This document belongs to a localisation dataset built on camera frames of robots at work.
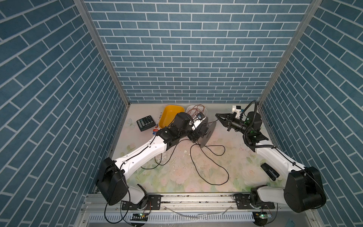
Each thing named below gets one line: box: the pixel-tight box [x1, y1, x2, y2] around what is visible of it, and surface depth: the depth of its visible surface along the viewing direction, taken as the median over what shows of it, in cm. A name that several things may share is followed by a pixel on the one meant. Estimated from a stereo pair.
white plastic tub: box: [185, 104, 208, 118], surface depth 111 cm
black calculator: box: [136, 115, 156, 132], surface depth 107 cm
